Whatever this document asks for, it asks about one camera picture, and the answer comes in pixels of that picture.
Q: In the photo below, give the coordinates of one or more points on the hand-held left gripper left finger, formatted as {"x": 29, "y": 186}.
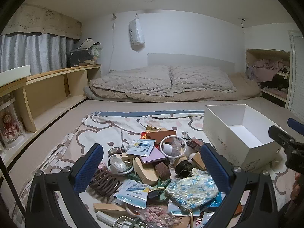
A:
{"x": 89, "y": 168}

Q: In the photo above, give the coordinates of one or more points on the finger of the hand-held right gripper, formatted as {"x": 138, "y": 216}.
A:
{"x": 277, "y": 134}
{"x": 295, "y": 124}

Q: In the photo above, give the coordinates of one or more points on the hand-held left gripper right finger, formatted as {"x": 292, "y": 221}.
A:
{"x": 213, "y": 168}

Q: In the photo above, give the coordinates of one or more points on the floral fabric pouch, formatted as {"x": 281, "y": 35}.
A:
{"x": 192, "y": 190}

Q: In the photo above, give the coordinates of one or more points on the white cardboard shoe box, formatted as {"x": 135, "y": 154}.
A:
{"x": 218, "y": 135}

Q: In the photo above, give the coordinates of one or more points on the blue snack packet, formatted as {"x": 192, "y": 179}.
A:
{"x": 215, "y": 203}

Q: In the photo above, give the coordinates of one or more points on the light wooden block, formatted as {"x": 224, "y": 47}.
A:
{"x": 198, "y": 161}

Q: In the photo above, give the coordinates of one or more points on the round cream tape measure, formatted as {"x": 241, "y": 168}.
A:
{"x": 196, "y": 171}

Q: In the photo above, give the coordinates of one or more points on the brown hair claw clip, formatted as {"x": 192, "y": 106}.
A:
{"x": 104, "y": 182}

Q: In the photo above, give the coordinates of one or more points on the dark red box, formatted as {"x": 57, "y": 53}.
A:
{"x": 196, "y": 143}

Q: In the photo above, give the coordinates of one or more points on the brown tape roll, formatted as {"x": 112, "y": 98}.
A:
{"x": 115, "y": 150}

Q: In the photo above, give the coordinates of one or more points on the cartoon printed blanket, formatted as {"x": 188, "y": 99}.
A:
{"x": 99, "y": 128}

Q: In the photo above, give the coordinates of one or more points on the flat wooden strip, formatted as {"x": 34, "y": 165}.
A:
{"x": 109, "y": 207}

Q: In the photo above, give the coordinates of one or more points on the green clip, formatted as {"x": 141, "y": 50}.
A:
{"x": 161, "y": 182}
{"x": 133, "y": 177}

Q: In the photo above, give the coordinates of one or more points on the white louvered door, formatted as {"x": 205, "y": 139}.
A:
{"x": 298, "y": 76}

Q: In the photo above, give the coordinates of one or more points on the brown bandage roll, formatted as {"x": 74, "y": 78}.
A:
{"x": 162, "y": 169}

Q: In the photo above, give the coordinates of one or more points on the white tube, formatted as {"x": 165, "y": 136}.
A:
{"x": 106, "y": 217}

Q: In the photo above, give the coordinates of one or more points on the curved light wooden piece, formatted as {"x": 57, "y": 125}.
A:
{"x": 144, "y": 173}

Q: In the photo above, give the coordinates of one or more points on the beige fleece blanket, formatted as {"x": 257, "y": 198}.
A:
{"x": 244, "y": 87}

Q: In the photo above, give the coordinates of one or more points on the pile of clothes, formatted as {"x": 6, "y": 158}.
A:
{"x": 268, "y": 73}

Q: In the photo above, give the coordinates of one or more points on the brown leather wallet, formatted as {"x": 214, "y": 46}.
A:
{"x": 163, "y": 135}

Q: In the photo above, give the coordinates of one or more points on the purple notebook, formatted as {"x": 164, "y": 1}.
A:
{"x": 152, "y": 158}

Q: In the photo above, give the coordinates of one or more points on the red packet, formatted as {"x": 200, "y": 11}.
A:
{"x": 144, "y": 135}

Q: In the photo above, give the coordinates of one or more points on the clear bag of pink bits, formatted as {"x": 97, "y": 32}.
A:
{"x": 159, "y": 216}

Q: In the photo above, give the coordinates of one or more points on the gold packet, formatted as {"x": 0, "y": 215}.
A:
{"x": 153, "y": 128}

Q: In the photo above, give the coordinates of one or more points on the wooden closet niche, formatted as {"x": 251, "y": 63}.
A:
{"x": 249, "y": 57}

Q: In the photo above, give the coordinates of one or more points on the grey quilted pillow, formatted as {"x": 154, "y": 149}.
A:
{"x": 201, "y": 79}
{"x": 133, "y": 80}

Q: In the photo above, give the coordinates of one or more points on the doll in clear case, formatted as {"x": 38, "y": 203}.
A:
{"x": 9, "y": 125}

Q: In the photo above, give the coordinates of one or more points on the white headboard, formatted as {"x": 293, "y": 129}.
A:
{"x": 190, "y": 60}

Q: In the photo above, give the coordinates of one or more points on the dark bag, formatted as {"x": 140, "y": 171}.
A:
{"x": 79, "y": 57}

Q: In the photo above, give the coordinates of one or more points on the white board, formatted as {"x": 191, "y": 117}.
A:
{"x": 14, "y": 72}

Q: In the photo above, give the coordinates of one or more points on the white cap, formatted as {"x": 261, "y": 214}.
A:
{"x": 89, "y": 44}

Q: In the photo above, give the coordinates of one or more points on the grey curtain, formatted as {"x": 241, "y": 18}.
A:
{"x": 30, "y": 49}

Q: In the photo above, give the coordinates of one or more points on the white hanging bag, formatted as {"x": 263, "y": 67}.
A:
{"x": 136, "y": 32}

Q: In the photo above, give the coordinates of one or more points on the beige printed valance cloth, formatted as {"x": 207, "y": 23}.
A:
{"x": 42, "y": 21}

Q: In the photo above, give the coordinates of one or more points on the white plastic frame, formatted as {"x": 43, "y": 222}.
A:
{"x": 125, "y": 222}

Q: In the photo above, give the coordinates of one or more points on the wooden wall shelf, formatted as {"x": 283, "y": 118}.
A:
{"x": 54, "y": 87}

